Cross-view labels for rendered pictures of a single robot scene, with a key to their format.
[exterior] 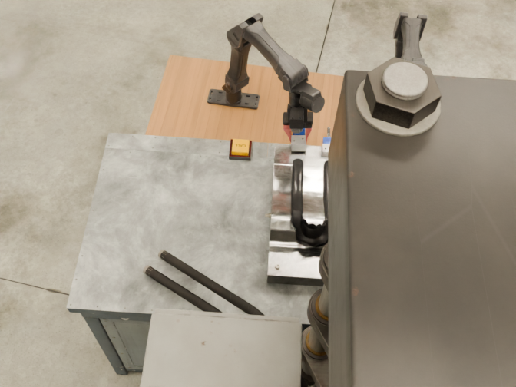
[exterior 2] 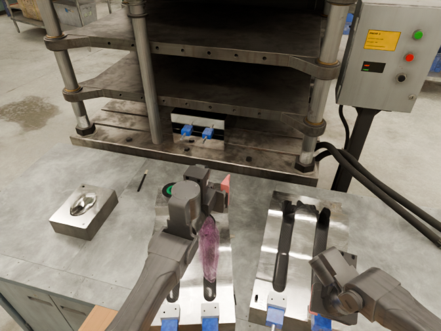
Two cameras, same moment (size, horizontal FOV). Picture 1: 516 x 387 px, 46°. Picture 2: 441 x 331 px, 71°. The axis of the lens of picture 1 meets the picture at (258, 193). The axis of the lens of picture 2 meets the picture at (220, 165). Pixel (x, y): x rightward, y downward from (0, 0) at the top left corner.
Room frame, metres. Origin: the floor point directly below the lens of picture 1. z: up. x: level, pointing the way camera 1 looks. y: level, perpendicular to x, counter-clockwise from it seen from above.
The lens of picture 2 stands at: (1.73, -0.29, 1.72)
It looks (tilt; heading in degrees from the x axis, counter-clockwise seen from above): 39 degrees down; 194
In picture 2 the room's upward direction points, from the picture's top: straight up
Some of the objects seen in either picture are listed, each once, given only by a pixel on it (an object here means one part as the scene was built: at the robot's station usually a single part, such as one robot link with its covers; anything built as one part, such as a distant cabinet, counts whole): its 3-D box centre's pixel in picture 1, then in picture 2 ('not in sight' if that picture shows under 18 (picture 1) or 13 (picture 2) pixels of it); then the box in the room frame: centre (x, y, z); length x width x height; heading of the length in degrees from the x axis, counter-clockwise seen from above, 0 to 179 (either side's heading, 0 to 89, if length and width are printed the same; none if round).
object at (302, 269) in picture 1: (309, 209); (302, 247); (1.07, -0.18, 0.87); 0.50 x 0.26 x 0.14; 179
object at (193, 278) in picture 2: not in sight; (191, 246); (1.15, -0.54, 0.86); 0.50 x 0.26 x 0.11; 16
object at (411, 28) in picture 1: (409, 50); (142, 317); (1.53, -0.48, 1.17); 0.30 x 0.09 x 0.12; 174
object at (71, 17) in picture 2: not in sight; (76, 12); (-3.08, -3.93, 0.42); 0.60 x 0.42 x 0.33; 73
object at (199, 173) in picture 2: not in sight; (199, 185); (1.26, -0.46, 1.25); 0.07 x 0.06 x 0.11; 84
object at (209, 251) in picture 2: not in sight; (192, 239); (1.15, -0.53, 0.90); 0.26 x 0.18 x 0.08; 16
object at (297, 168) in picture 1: (314, 197); (302, 241); (1.09, -0.19, 0.92); 0.35 x 0.16 x 0.09; 179
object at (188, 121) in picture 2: not in sight; (211, 108); (0.26, -0.71, 0.87); 0.50 x 0.27 x 0.17; 179
